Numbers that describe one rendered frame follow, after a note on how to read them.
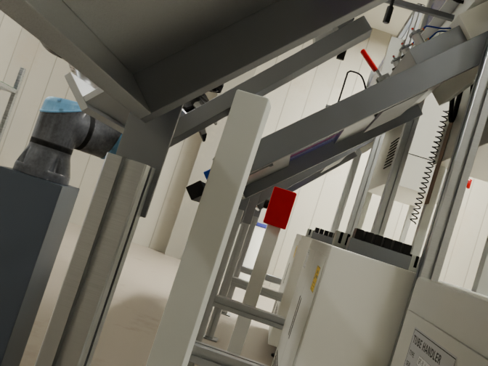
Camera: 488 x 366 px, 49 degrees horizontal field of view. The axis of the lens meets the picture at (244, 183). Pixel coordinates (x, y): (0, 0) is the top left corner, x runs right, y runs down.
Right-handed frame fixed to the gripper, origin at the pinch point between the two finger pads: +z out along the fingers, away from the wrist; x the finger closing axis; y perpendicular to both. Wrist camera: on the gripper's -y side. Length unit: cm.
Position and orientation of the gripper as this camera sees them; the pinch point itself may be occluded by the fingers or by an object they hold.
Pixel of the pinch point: (213, 133)
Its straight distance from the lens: 148.3
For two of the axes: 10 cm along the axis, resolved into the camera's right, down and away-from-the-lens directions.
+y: -8.7, 3.6, -3.4
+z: 4.1, 9.1, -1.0
